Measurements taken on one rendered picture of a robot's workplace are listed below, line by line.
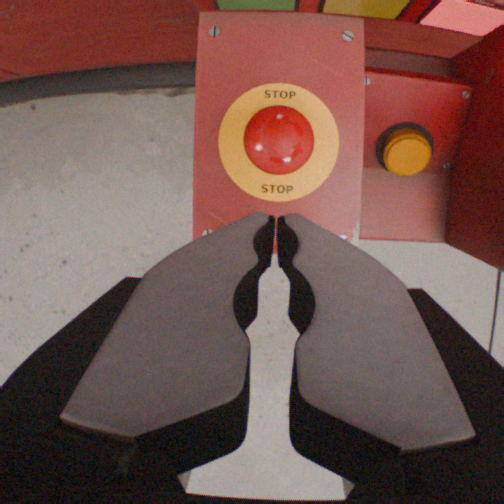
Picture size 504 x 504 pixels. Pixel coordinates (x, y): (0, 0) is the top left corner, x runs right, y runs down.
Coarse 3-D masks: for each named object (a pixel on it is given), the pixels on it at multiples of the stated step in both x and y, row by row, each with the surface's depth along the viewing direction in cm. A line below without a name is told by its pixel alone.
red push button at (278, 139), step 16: (272, 112) 22; (288, 112) 22; (256, 128) 22; (272, 128) 22; (288, 128) 22; (304, 128) 22; (256, 144) 22; (272, 144) 22; (288, 144) 22; (304, 144) 22; (256, 160) 22; (272, 160) 22; (288, 160) 22; (304, 160) 22
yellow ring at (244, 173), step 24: (264, 96) 24; (288, 96) 24; (312, 96) 23; (240, 120) 24; (312, 120) 24; (240, 144) 24; (336, 144) 24; (240, 168) 25; (312, 168) 24; (264, 192) 25; (288, 192) 25
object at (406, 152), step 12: (396, 132) 29; (408, 132) 28; (384, 144) 29; (396, 144) 28; (408, 144) 28; (420, 144) 28; (384, 156) 29; (396, 156) 29; (408, 156) 29; (420, 156) 29; (396, 168) 30; (408, 168) 30; (420, 168) 30
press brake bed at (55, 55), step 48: (0, 0) 33; (48, 0) 36; (96, 0) 38; (144, 0) 40; (192, 0) 41; (0, 48) 50; (48, 48) 54; (96, 48) 57; (144, 48) 60; (192, 48) 61; (384, 48) 55; (432, 48) 51; (0, 96) 96; (48, 96) 98
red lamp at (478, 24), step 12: (444, 0) 17; (456, 0) 17; (432, 12) 19; (444, 12) 19; (456, 12) 18; (468, 12) 18; (480, 12) 18; (492, 12) 17; (432, 24) 21; (444, 24) 21; (456, 24) 20; (468, 24) 20; (480, 24) 19; (492, 24) 19
